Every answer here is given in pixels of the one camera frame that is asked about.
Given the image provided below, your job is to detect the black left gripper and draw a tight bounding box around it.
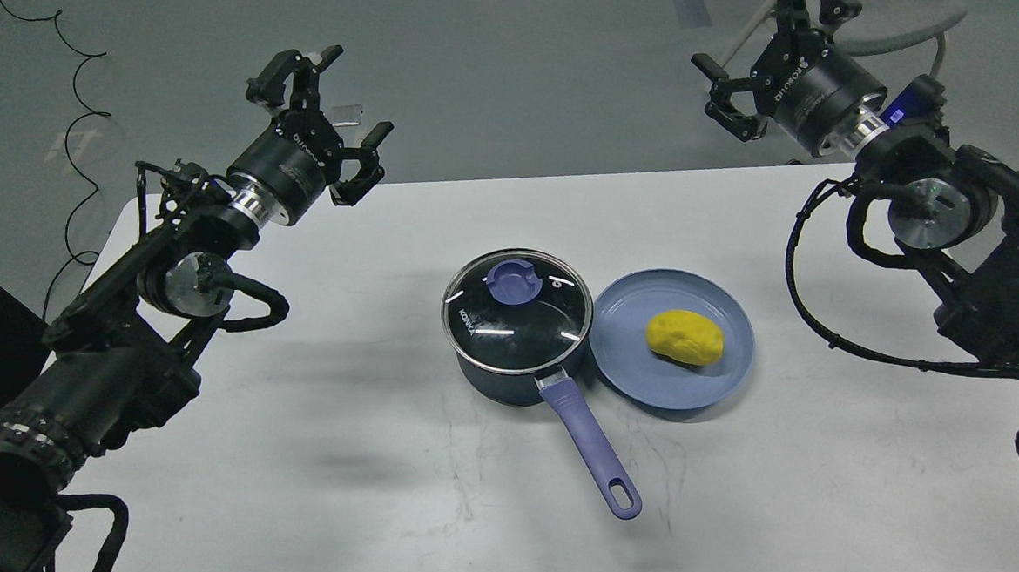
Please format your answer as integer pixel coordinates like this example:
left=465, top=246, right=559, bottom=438
left=226, top=45, right=395, bottom=225

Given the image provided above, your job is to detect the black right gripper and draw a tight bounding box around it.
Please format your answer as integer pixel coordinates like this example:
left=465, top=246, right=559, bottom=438
left=685, top=0, right=894, bottom=162

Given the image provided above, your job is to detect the glass lid purple knob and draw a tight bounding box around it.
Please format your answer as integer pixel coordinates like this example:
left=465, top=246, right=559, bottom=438
left=440, top=247, right=595, bottom=374

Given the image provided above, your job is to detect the yellow potato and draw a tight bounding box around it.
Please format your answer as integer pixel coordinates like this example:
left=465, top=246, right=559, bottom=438
left=644, top=309, right=725, bottom=366

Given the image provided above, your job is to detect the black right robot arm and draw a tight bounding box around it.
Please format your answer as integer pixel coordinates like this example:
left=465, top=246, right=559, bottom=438
left=692, top=0, right=1019, bottom=380

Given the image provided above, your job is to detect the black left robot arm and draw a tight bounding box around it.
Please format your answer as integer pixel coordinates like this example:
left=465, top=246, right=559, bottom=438
left=0, top=45, right=393, bottom=572

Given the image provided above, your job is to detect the small silver floor plate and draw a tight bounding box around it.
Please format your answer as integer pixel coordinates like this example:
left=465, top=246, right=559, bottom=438
left=326, top=104, right=364, bottom=129

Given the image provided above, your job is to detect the grey office chair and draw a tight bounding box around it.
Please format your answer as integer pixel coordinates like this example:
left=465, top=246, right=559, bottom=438
left=722, top=0, right=968, bottom=79

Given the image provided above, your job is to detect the blue round plate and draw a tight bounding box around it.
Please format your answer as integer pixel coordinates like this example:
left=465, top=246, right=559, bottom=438
left=590, top=268, right=755, bottom=414

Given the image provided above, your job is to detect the black cable on floor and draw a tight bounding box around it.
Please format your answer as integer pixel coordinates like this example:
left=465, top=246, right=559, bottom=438
left=0, top=0, right=146, bottom=324

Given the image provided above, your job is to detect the dark blue saucepan purple handle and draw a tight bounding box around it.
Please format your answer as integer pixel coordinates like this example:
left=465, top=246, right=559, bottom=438
left=430, top=245, right=657, bottom=522

